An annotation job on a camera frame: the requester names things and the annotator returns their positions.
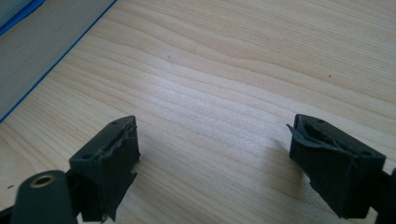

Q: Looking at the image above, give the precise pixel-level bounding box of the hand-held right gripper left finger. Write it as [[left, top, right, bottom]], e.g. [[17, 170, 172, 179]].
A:
[[66, 115, 141, 223]]

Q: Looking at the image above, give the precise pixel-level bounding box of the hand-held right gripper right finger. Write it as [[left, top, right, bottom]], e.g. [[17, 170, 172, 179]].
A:
[[286, 113, 387, 219]]

